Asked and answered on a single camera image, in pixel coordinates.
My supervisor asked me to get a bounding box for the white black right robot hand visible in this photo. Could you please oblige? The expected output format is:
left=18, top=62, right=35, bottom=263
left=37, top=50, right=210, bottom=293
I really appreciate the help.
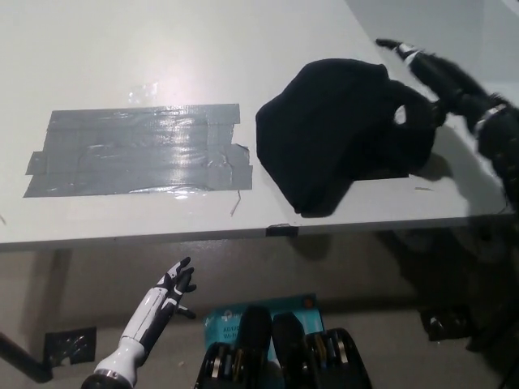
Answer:
left=375, top=37, right=508, bottom=127

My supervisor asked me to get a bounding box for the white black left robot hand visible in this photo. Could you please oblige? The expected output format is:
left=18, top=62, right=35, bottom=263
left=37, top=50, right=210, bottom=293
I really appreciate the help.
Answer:
left=94, top=256, right=199, bottom=377

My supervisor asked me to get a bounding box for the black t-shirt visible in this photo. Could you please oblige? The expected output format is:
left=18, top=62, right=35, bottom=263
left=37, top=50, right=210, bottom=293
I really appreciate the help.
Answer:
left=255, top=58, right=448, bottom=220

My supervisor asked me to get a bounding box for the teal cardboard box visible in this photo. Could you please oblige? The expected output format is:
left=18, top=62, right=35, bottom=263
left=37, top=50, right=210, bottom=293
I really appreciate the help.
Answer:
left=202, top=292, right=324, bottom=361

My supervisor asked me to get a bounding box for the grey table leg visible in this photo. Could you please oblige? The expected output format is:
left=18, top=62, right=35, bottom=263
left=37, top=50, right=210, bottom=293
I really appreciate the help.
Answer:
left=35, top=248, right=74, bottom=357

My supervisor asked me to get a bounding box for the black table foot bar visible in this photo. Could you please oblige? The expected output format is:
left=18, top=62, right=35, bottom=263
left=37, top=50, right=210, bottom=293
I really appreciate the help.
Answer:
left=0, top=331, right=54, bottom=384

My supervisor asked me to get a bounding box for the small black edge tape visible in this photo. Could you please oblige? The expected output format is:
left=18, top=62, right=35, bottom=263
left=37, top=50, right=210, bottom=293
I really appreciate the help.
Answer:
left=265, top=224, right=299, bottom=239

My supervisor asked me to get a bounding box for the clear tape piece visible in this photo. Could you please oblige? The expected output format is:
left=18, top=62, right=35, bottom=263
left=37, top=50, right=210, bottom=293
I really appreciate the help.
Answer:
left=127, top=82, right=159, bottom=103

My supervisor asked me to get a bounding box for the grey duct tape patch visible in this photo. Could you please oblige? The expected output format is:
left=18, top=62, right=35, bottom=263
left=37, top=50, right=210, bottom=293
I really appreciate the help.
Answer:
left=22, top=103, right=254, bottom=199

